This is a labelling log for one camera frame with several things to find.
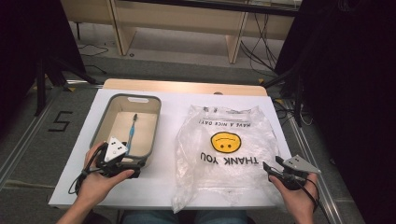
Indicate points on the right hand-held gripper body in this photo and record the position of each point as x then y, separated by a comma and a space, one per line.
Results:
300, 165

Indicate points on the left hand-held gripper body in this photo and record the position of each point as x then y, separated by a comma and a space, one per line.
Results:
115, 149

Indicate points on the grey and blue toothbrush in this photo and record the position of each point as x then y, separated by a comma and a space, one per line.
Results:
133, 130

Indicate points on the beige bin with grey rim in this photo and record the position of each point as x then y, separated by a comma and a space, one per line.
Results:
137, 130

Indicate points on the clear plastic bag yellow face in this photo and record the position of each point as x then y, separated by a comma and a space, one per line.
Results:
224, 174

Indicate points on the person's right hand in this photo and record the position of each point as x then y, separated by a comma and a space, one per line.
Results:
299, 202

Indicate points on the person's left hand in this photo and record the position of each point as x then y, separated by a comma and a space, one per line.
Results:
93, 183

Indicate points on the person's legs in jeans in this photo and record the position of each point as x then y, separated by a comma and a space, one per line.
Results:
155, 217

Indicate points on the white board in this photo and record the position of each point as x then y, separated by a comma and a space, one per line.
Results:
168, 105

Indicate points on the black metal stand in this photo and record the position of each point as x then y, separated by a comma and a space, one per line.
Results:
297, 81

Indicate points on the wooden table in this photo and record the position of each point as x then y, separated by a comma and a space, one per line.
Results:
174, 84

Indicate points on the black curtain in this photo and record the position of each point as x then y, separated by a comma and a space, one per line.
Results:
28, 37
355, 93

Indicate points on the black tripod stand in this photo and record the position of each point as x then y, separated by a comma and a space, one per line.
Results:
40, 81

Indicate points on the light wooden desk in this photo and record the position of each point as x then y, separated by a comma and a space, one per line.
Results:
174, 15

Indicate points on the metal floor rail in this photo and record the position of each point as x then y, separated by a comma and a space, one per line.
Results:
28, 140
317, 186

